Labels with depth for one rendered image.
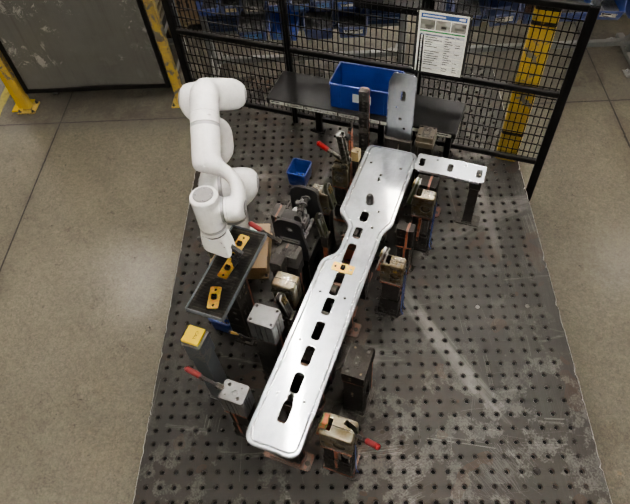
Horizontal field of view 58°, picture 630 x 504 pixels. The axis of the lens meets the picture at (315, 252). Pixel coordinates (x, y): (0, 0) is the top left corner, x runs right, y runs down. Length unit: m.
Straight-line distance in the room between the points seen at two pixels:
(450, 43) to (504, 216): 0.80
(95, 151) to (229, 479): 2.85
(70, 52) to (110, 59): 0.27
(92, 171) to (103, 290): 1.03
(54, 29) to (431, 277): 3.09
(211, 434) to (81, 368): 1.30
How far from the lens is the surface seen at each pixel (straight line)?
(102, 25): 4.33
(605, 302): 3.48
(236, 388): 1.87
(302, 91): 2.80
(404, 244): 2.32
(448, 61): 2.64
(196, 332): 1.87
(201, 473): 2.19
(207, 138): 1.76
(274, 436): 1.86
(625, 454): 3.13
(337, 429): 1.79
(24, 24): 4.53
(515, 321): 2.43
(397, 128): 2.55
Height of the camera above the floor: 2.75
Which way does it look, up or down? 54 degrees down
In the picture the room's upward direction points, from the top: 6 degrees counter-clockwise
